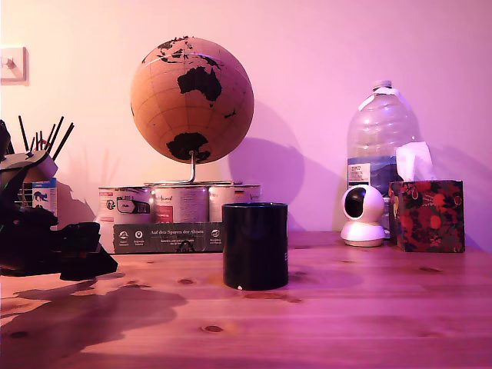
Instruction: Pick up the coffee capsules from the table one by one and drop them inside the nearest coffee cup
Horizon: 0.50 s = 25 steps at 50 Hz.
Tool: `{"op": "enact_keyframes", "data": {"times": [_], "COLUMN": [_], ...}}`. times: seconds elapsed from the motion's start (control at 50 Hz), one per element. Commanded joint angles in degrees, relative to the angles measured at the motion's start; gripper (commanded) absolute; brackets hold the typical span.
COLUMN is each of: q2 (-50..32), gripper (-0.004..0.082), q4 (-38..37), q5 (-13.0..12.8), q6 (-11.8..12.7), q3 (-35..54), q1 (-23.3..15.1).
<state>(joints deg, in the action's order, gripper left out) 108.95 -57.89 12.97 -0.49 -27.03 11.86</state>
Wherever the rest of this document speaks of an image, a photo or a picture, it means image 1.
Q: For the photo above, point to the black coffee mug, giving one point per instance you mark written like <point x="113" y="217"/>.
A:
<point x="255" y="246"/>

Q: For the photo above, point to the tin can with dark label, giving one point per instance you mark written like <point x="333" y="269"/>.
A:
<point x="125" y="203"/>

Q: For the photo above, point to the white thrive tube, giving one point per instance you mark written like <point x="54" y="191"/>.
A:
<point x="44" y="196"/>

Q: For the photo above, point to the cardboard can tray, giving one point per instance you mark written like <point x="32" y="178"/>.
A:
<point x="169" y="238"/>

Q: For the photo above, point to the thin black stick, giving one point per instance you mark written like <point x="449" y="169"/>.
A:
<point x="50" y="134"/>
<point x="57" y="130"/>
<point x="24" y="132"/>
<point x="64" y="140"/>

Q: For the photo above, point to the tin can with red label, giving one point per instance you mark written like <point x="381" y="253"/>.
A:
<point x="180" y="203"/>

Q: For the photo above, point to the tin can with flag print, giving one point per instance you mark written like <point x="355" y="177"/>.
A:
<point x="234" y="194"/>

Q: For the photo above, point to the cork globe on metal stand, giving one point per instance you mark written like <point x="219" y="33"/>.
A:
<point x="192" y="104"/>

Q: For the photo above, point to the large clear water bottle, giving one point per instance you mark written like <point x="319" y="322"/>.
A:
<point x="380" y="127"/>

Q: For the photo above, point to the floral tissue box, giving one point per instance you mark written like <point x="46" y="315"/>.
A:
<point x="426" y="215"/>

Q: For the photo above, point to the white tissue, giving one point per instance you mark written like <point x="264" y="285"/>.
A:
<point x="414" y="159"/>

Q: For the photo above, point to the white wall switch plate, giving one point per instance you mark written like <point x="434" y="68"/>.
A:
<point x="13" y="65"/>

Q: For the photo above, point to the small white round camera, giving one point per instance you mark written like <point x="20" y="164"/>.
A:
<point x="363" y="219"/>

